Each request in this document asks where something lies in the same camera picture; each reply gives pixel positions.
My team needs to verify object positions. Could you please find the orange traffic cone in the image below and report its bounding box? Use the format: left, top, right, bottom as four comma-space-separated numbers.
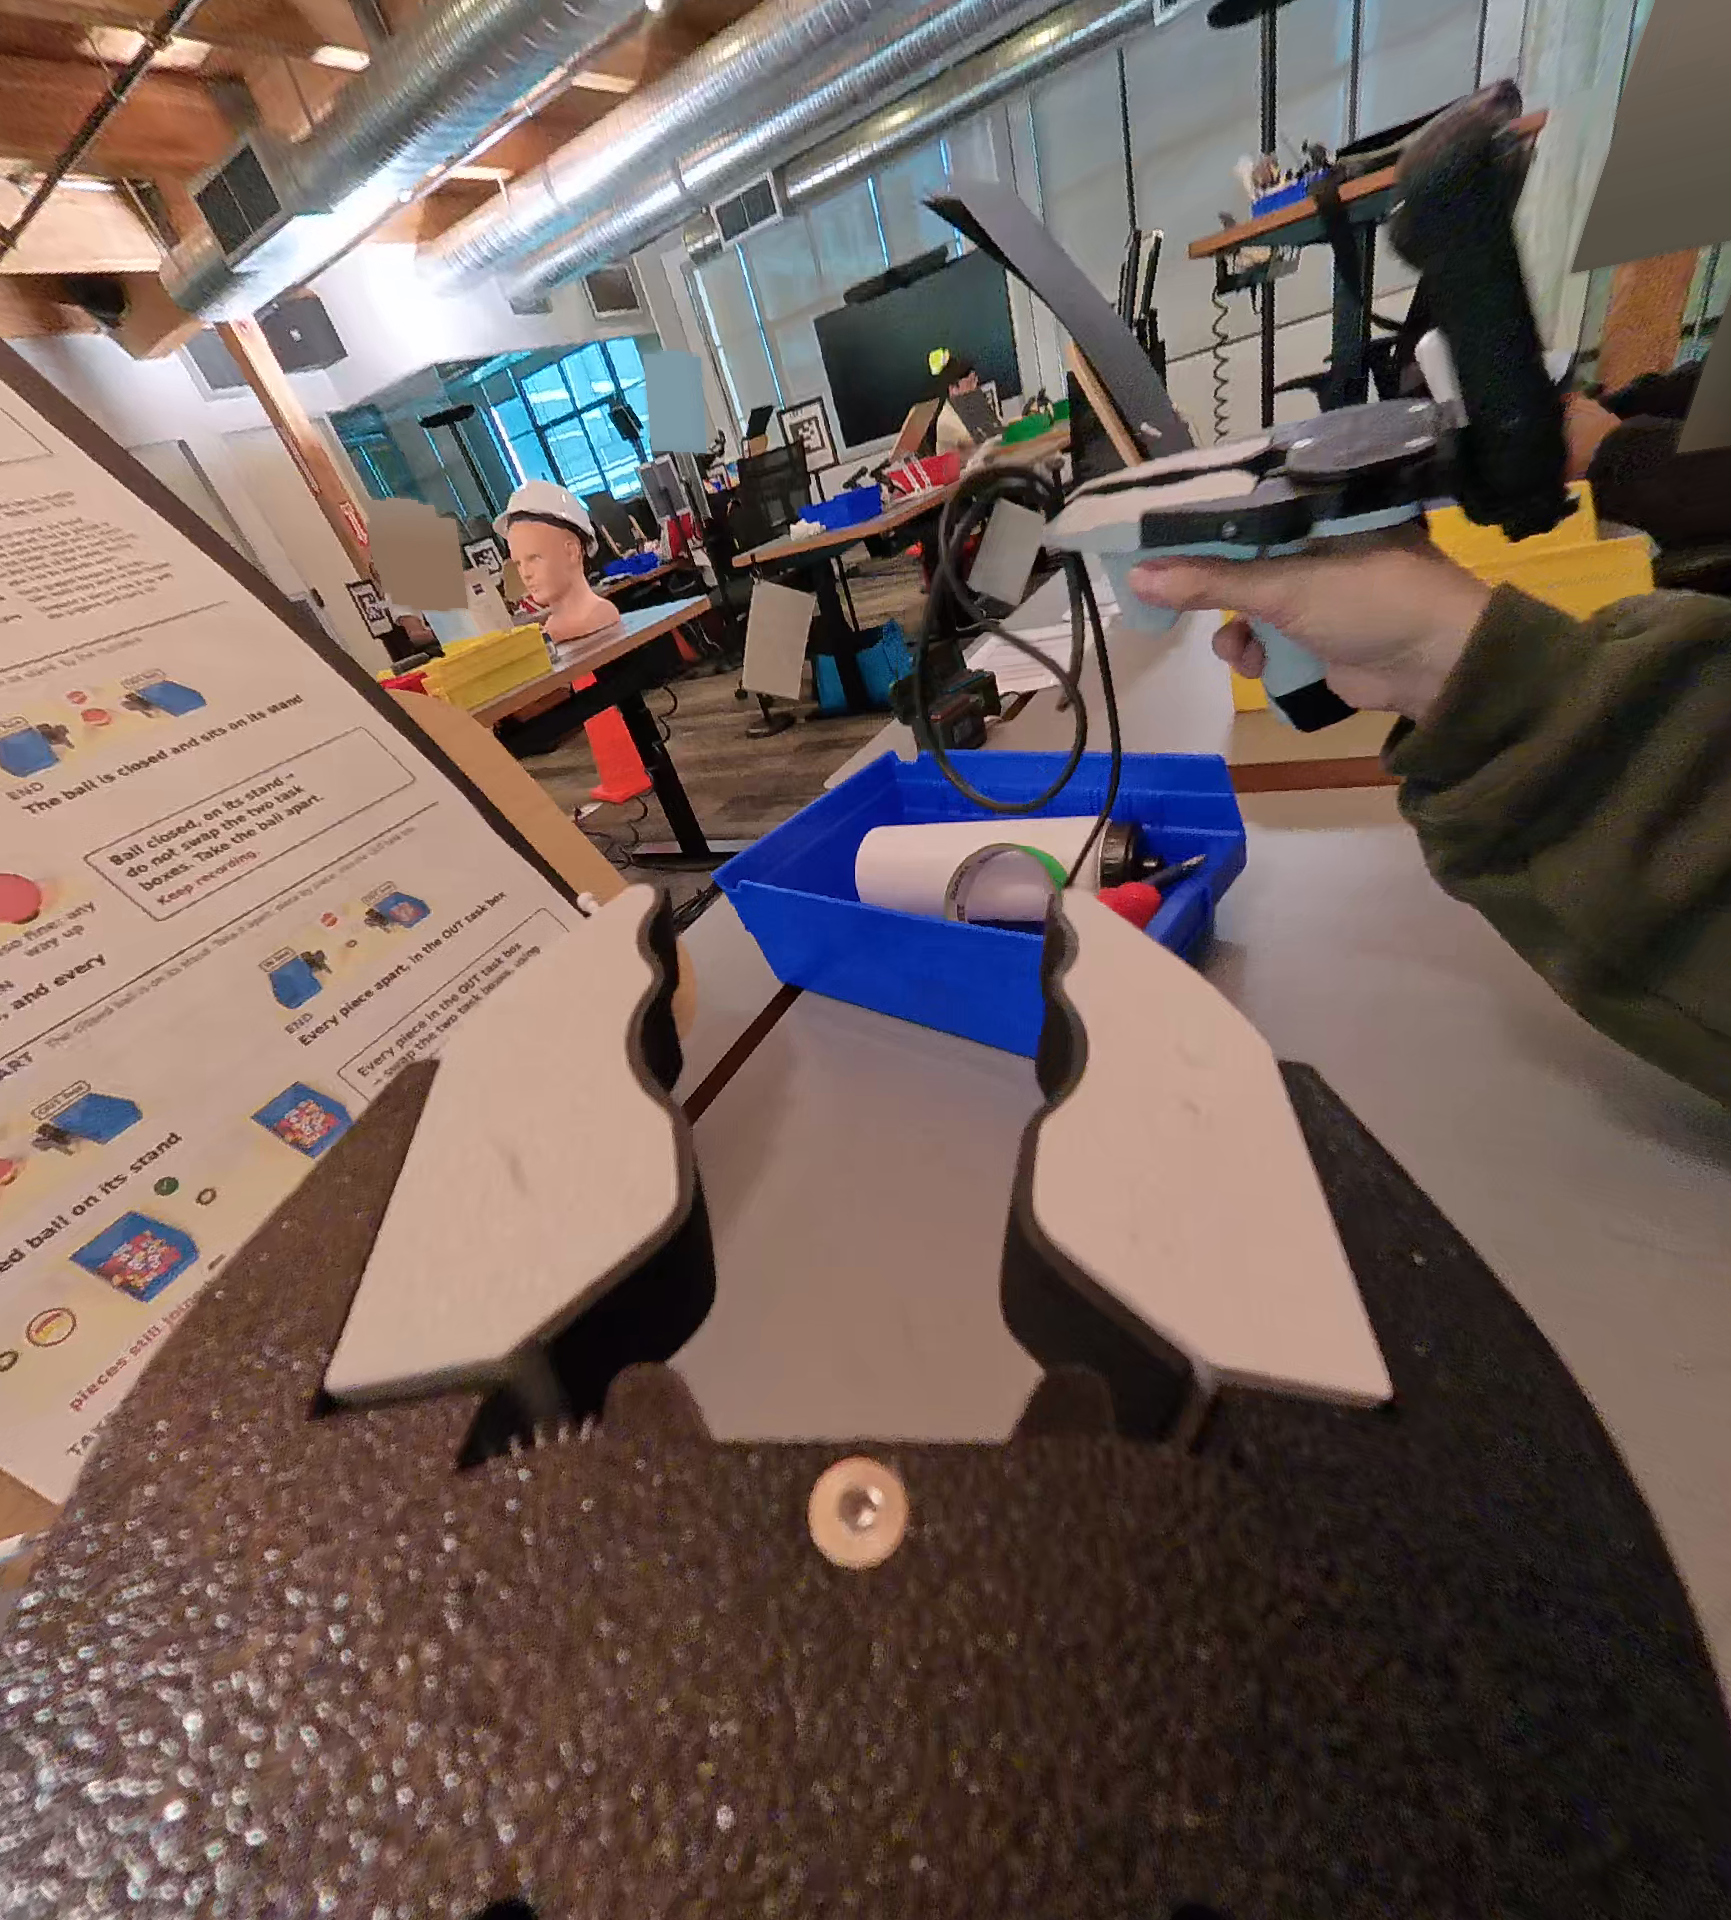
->
588, 704, 658, 807

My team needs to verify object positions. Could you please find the white paper roll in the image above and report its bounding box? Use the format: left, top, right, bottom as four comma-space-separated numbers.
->
854, 815, 1107, 927

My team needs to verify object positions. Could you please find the blue bag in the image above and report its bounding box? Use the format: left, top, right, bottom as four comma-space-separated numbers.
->
810, 617, 916, 717

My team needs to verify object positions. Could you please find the black tilted board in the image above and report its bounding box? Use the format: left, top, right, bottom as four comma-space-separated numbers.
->
922, 175, 1179, 470

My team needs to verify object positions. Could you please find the black speaker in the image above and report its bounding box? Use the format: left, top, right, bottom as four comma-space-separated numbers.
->
254, 291, 352, 378

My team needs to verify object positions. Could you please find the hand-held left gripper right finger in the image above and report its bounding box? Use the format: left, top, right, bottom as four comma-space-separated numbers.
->
999, 888, 1395, 1445

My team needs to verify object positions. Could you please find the person's right forearm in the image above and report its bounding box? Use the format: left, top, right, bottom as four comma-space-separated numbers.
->
1381, 582, 1731, 1194

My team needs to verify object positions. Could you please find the printed paper sheet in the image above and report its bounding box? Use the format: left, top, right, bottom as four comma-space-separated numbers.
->
959, 599, 1107, 695

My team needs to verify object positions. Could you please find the wall television screen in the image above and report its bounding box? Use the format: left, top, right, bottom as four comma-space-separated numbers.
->
812, 252, 1023, 449

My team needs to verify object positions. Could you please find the black battery charger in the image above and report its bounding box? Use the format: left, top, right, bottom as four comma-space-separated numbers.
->
892, 670, 1005, 755

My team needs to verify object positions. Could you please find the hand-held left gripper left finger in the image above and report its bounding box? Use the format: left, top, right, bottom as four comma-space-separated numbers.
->
322, 881, 720, 1419

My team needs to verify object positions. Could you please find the green tape roll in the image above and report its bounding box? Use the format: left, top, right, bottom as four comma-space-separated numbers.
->
944, 841, 1071, 936

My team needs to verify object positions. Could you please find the person's right hand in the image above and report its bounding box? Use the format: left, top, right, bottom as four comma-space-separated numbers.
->
1127, 545, 1497, 721

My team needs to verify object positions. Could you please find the yellow plastic bin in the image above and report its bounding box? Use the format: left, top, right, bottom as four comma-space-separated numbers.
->
1229, 476, 1657, 714
382, 621, 556, 709

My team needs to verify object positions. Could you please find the blue plastic bin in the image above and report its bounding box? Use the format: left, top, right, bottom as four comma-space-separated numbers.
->
712, 745, 1249, 1062

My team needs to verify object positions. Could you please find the grey hanging panel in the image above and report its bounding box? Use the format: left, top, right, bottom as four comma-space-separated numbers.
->
973, 498, 1049, 606
740, 580, 822, 701

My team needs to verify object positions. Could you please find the wooden standing desk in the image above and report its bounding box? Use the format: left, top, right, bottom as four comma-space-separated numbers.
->
1187, 107, 1549, 437

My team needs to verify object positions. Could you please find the mannequin head with white helmet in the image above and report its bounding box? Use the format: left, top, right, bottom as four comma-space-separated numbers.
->
494, 480, 624, 641

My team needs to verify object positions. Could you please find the black cable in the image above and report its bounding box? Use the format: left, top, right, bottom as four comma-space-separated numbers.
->
908, 461, 1129, 902

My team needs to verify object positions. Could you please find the silver air duct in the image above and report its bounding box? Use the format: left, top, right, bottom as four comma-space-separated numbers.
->
160, 0, 1159, 320

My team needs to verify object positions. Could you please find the instruction sheet board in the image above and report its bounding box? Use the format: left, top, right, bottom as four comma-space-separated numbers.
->
0, 329, 702, 1599

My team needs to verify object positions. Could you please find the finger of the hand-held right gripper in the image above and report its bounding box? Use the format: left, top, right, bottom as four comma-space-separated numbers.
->
1081, 442, 1293, 504
1039, 485, 1263, 557

